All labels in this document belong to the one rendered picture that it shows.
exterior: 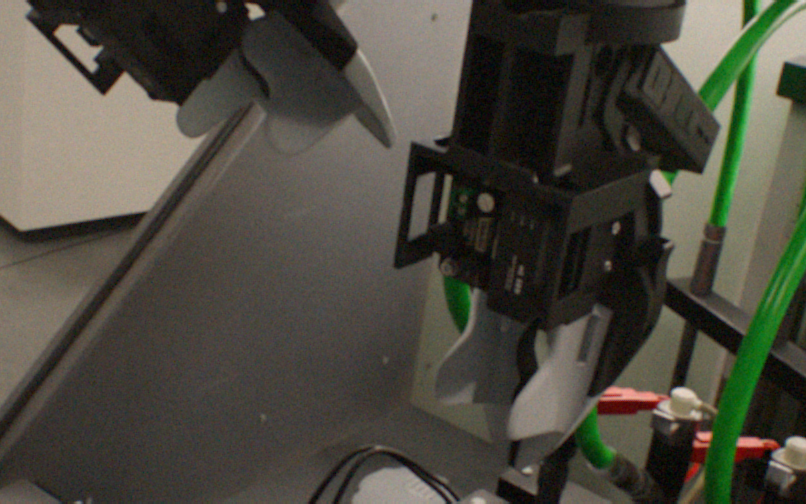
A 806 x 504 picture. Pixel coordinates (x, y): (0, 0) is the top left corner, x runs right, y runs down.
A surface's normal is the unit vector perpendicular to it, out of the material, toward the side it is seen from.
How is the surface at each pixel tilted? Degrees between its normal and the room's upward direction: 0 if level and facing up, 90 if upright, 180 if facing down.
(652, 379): 90
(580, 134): 90
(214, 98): 90
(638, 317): 99
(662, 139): 152
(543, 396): 93
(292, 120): 66
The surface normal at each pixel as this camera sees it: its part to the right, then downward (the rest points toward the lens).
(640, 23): 0.39, 0.40
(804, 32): -0.61, 0.23
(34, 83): 0.65, 0.37
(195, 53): 0.65, 0.16
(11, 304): 0.13, -0.92
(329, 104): 0.48, 0.00
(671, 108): 0.81, 0.29
